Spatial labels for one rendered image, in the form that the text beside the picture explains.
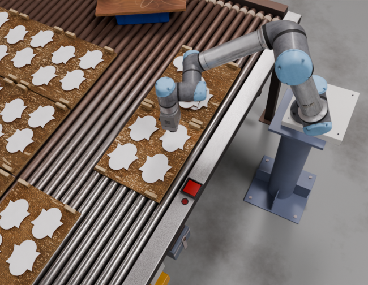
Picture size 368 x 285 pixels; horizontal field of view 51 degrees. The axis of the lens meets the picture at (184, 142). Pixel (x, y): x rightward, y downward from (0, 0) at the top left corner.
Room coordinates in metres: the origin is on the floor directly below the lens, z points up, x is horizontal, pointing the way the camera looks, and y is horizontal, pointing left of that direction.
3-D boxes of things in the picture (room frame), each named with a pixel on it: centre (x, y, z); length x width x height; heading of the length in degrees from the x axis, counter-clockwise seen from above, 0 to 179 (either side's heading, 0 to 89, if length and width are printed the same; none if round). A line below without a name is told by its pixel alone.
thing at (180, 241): (0.52, 0.11, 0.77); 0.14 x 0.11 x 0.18; 143
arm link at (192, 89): (0.94, -0.06, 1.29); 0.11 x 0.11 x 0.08; 81
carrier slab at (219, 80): (1.23, -0.09, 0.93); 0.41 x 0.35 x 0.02; 143
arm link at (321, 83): (0.97, -0.59, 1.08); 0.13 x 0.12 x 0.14; 171
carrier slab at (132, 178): (0.91, 0.16, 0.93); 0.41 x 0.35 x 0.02; 143
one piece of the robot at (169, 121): (0.94, 0.05, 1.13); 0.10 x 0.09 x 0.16; 68
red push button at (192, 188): (0.68, 0.00, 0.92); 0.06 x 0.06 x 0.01; 53
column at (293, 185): (0.99, -0.60, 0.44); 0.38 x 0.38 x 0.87; 55
